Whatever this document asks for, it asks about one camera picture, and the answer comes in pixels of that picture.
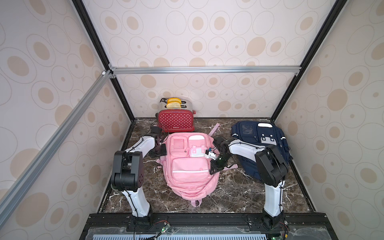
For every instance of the navy blue backpack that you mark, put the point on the navy blue backpack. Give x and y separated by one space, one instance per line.
260 133

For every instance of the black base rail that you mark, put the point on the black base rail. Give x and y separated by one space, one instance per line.
169 226

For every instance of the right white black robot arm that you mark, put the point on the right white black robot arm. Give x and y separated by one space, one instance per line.
272 169

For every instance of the diagonal aluminium frame bar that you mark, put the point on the diagonal aluminium frame bar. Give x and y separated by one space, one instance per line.
23 184

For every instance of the pink backpack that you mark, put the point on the pink backpack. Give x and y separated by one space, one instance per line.
186 169

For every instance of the horizontal aluminium frame bar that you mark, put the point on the horizontal aluminium frame bar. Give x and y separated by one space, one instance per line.
207 70

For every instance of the black left corner post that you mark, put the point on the black left corner post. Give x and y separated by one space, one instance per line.
94 37

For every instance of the yellow toast slice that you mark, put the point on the yellow toast slice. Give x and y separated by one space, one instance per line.
174 100
173 105

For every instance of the red polka dot toaster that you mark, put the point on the red polka dot toaster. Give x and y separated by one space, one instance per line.
176 120

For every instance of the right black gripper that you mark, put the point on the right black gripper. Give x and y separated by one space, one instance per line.
216 163

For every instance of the black corner post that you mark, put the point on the black corner post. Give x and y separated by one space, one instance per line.
94 37
318 41

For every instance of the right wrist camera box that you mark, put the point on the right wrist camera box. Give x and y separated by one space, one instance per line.
210 155

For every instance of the left yellow toast slice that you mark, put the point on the left yellow toast slice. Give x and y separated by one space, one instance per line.
174 100

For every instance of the right yellow toast slice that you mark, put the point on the right yellow toast slice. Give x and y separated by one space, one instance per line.
173 105

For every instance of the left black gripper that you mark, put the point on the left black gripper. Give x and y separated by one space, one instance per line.
163 152

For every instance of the black right corner post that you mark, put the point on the black right corner post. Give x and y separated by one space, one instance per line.
318 41

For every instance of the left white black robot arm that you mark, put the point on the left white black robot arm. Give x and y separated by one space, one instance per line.
128 171

